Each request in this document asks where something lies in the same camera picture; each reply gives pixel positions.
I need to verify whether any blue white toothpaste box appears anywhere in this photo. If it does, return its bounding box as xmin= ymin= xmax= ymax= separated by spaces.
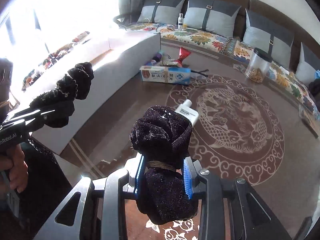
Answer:
xmin=140 ymin=66 xmax=191 ymax=85

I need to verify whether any dark glitter cloth roll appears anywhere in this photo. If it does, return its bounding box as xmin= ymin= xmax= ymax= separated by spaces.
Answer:
xmin=130 ymin=106 xmax=198 ymax=225

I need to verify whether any clear plastic jar black lid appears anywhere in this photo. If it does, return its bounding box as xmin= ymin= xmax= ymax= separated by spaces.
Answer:
xmin=245 ymin=48 xmax=273 ymax=83

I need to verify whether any rhinestone bow hair clip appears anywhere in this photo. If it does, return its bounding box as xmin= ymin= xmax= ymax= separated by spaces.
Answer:
xmin=159 ymin=57 xmax=181 ymax=67

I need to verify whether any black lace cloth bundle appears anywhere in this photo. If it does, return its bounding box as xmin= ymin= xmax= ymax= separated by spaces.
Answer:
xmin=29 ymin=62 xmax=94 ymax=116

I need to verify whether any brown sofa with floral cover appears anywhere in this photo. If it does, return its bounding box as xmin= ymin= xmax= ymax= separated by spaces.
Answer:
xmin=114 ymin=0 xmax=319 ymax=119

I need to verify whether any grey cushion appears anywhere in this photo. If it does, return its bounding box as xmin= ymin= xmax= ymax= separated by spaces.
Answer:
xmin=296 ymin=43 xmax=319 ymax=86
xmin=184 ymin=0 xmax=241 ymax=38
xmin=137 ymin=0 xmax=185 ymax=25
xmin=242 ymin=10 xmax=294 ymax=69

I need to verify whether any purple toy wand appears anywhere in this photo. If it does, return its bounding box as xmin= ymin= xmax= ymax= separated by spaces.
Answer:
xmin=150 ymin=50 xmax=165 ymax=66

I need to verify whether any white cardboard sorting box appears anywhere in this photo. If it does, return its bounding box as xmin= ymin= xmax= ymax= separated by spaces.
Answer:
xmin=1 ymin=31 xmax=161 ymax=154

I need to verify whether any grey cushion far right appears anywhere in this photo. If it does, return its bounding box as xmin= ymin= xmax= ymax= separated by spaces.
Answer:
xmin=296 ymin=43 xmax=319 ymax=86

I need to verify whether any grey cushion far left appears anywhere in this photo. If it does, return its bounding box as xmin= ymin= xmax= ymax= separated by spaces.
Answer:
xmin=137 ymin=0 xmax=185 ymax=25

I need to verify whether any red foil pouch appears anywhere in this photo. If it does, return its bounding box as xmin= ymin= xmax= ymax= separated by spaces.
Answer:
xmin=176 ymin=47 xmax=191 ymax=67

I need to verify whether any white pump bottle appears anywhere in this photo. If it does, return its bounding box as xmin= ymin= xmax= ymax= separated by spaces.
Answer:
xmin=178 ymin=13 xmax=184 ymax=30

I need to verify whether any person left hand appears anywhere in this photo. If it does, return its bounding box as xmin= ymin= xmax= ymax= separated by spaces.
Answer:
xmin=1 ymin=144 xmax=28 ymax=193

